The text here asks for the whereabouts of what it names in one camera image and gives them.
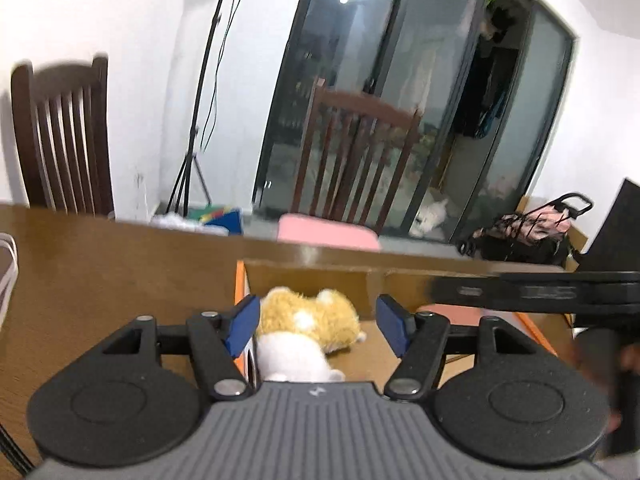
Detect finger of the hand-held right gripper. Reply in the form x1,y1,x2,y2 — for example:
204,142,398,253
427,274,503,309

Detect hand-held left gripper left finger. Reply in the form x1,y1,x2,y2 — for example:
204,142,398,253
95,295,262,403

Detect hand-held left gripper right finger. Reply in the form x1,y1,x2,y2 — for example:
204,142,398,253
375,294,552,403

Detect yellow white plush toy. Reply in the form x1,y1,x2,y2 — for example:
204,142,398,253
252,287,367,386

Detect orange white cardboard box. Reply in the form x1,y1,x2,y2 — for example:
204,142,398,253
234,258,576,392

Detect pink black stroller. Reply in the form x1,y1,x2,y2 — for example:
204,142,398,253
457,192,595,266

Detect white fluffy pet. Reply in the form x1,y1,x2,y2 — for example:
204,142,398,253
410,197,451,239

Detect colourful toy box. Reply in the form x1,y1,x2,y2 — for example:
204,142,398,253
200,205,245,236

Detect pink seat cushion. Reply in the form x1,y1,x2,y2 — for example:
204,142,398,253
276,213,382,252

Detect white plastic bag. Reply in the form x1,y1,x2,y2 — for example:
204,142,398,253
150,211,227,235

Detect brown wooden cushioned chair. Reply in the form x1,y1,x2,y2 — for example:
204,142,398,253
290,77,424,237

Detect hanging dark clothes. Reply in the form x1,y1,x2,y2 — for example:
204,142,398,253
459,0,523,142

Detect black tripod stand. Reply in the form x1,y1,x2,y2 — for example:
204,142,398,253
165,0,241,217

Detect dark wooden slat chair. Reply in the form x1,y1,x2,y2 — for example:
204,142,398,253
11,55,117,219

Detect sliding glass door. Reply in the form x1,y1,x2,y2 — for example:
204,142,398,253
252,0,576,244

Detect white looped cable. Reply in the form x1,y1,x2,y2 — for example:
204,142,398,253
0,232,21,332

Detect black hanging cable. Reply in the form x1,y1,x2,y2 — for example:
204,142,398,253
197,0,257,153

